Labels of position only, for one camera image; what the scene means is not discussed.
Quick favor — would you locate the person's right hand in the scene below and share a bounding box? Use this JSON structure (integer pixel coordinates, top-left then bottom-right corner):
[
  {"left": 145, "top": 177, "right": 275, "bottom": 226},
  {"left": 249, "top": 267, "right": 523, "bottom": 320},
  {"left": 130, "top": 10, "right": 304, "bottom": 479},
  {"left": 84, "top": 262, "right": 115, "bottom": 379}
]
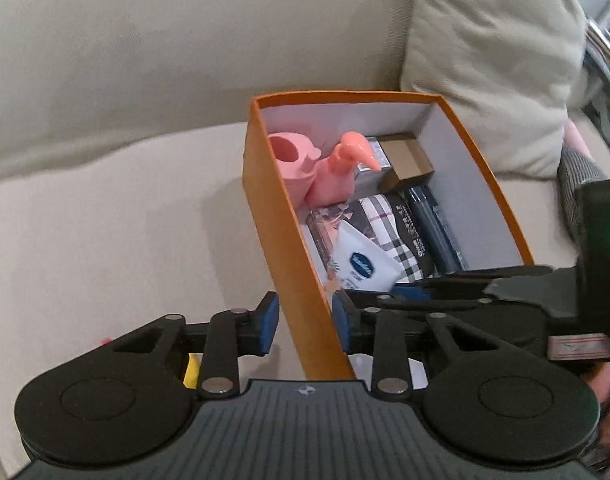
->
[{"left": 587, "top": 360, "right": 610, "bottom": 446}]

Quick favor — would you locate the orange box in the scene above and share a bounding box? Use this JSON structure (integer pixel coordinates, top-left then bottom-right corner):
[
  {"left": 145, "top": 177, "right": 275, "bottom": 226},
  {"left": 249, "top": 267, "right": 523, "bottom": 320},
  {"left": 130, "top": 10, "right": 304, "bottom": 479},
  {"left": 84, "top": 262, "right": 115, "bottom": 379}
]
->
[{"left": 242, "top": 91, "right": 536, "bottom": 381}]

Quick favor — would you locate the pink flamingo figure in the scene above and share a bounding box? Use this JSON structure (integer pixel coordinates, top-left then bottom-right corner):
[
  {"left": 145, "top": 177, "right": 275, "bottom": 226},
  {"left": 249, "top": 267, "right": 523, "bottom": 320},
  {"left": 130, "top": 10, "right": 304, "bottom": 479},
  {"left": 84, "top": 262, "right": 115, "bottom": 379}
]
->
[{"left": 310, "top": 131, "right": 380, "bottom": 208}]

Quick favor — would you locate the brown cardboard box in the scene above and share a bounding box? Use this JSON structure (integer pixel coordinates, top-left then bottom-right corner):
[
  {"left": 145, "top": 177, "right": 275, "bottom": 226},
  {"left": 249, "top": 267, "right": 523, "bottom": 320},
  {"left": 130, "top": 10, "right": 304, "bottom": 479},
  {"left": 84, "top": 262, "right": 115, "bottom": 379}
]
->
[{"left": 377, "top": 132, "right": 434, "bottom": 195}]

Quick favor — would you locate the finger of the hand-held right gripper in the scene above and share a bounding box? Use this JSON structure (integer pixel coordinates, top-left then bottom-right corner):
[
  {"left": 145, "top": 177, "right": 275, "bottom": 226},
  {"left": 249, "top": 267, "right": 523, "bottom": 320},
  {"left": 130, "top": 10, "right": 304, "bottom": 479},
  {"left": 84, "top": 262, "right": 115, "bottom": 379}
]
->
[
  {"left": 342, "top": 287, "right": 490, "bottom": 313},
  {"left": 392, "top": 265, "right": 556, "bottom": 302}
]

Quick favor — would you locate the pink plastic cup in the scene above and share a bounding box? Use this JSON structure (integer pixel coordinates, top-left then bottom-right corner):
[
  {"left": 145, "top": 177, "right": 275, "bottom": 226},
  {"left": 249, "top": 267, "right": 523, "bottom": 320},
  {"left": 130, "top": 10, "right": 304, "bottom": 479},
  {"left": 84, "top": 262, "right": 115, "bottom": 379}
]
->
[{"left": 267, "top": 131, "right": 326, "bottom": 208}]

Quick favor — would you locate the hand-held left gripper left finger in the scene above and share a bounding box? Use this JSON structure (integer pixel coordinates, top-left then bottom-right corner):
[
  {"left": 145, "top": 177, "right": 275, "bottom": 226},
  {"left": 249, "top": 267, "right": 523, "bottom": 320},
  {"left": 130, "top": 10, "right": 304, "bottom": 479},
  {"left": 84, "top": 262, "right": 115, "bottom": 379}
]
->
[{"left": 112, "top": 291, "right": 280, "bottom": 400}]

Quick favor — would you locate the white sachet blue logo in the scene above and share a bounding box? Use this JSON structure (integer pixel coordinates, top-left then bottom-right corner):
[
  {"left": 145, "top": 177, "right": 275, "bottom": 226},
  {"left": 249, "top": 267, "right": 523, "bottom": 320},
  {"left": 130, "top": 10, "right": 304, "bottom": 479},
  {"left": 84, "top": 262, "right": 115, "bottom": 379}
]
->
[{"left": 327, "top": 221, "right": 403, "bottom": 291}]

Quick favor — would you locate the person's right forearm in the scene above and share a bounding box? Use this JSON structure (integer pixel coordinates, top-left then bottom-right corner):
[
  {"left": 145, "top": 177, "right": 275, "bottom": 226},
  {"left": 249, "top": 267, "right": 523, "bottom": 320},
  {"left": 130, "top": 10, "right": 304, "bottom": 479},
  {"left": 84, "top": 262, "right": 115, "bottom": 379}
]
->
[{"left": 556, "top": 142, "right": 608, "bottom": 233}]

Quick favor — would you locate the silver box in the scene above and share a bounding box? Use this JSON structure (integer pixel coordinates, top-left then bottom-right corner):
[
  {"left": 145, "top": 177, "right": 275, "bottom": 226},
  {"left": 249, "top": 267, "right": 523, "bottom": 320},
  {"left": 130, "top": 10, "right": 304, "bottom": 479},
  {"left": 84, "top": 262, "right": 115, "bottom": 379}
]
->
[{"left": 357, "top": 136, "right": 392, "bottom": 186}]

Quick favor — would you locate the beige cushion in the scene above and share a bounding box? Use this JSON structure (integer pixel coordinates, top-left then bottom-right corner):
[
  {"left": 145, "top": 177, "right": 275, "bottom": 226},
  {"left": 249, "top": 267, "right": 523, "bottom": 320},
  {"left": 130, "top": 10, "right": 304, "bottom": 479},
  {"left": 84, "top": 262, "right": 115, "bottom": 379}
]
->
[{"left": 400, "top": 0, "right": 593, "bottom": 181}]

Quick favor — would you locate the plaid and black case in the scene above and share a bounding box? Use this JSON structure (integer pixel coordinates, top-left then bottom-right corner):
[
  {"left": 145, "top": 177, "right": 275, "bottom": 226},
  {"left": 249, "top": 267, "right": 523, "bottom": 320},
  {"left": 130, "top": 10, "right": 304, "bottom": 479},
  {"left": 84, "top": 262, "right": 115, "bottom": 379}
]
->
[{"left": 357, "top": 192, "right": 436, "bottom": 283}]

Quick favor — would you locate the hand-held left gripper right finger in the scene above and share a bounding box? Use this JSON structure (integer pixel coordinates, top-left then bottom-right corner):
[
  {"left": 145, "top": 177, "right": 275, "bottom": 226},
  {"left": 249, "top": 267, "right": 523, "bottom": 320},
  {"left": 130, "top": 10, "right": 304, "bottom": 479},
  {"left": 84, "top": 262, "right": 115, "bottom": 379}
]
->
[{"left": 332, "top": 290, "right": 516, "bottom": 401}]

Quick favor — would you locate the beige sofa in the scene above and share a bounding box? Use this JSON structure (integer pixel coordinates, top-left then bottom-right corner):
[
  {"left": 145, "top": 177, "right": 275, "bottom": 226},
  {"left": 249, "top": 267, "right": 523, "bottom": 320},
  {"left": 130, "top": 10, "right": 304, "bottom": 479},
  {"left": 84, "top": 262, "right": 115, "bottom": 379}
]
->
[{"left": 0, "top": 0, "right": 610, "bottom": 480}]

